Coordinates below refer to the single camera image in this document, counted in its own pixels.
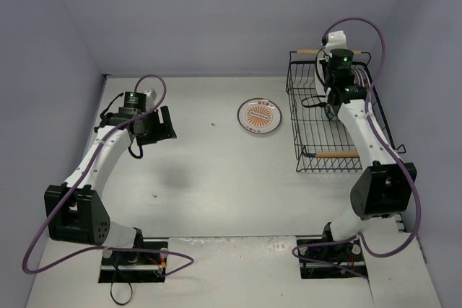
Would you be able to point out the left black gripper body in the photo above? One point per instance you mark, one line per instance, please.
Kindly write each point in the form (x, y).
(157, 126)

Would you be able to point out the orange sunburst plate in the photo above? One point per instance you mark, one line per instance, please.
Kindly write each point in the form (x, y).
(259, 116)

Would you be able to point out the red character plate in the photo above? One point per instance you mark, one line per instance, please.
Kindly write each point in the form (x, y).
(366, 81)
(358, 77)

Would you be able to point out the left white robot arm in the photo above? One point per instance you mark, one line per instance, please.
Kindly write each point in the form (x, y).
(75, 208)

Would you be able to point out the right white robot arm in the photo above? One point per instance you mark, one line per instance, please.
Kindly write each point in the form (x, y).
(384, 188)

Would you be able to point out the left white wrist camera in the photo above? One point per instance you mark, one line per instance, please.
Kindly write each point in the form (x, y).
(151, 96)

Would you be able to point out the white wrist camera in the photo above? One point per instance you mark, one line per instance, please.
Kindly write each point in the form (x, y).
(333, 40)
(151, 96)

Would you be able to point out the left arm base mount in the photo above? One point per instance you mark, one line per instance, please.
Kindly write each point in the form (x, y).
(135, 267)

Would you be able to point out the black wire dish rack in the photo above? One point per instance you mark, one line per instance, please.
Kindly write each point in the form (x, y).
(322, 145)

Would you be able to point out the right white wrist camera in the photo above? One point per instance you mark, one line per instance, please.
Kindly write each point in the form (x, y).
(333, 40)

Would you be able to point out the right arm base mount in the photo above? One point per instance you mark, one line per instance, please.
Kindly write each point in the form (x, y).
(323, 258)

